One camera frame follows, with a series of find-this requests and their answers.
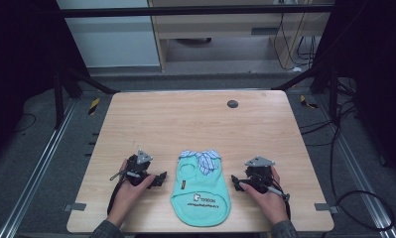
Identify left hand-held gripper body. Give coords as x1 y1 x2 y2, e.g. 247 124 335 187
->
109 149 154 186

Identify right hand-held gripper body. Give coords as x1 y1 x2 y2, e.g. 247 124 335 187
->
243 155 291 201

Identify teal pet shirt striped collar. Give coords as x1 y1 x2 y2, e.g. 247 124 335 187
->
169 149 232 228

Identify person's left hand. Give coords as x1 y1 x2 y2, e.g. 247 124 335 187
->
106 158 157 229

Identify person's right hand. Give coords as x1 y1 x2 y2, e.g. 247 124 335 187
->
238 166 290 227

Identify black yellow striped tape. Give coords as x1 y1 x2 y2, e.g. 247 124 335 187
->
299 94 320 110
87 96 101 117

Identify black metal stand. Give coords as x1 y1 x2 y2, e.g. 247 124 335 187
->
52 67 121 131
272 63 340 124

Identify white cabinet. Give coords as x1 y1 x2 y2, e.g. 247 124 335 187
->
56 0 161 69

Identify light wooden desk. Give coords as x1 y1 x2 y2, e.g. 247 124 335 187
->
147 0 332 72

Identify dark curtain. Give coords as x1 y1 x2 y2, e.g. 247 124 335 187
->
0 0 91 167
313 0 396 186

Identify left hand-held gripper black cable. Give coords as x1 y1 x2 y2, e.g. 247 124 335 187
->
106 178 124 216

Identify hand-held gripper black cable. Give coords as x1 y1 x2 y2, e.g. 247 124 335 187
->
106 178 124 216
283 196 292 221

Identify right hand-held gripper black cable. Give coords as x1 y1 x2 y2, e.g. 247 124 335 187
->
283 196 292 221

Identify grey metal table bracket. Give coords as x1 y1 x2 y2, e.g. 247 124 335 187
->
63 201 87 213
314 201 339 215

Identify black floor cable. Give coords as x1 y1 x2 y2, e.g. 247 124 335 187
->
299 98 396 232

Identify aluminium floor rail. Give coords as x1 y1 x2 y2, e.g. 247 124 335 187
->
0 98 78 238
314 95 396 238

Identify black hanging desk cables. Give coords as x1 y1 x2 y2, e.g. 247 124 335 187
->
272 11 319 71

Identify black horizontal frame bar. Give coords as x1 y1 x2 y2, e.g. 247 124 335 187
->
59 3 336 19

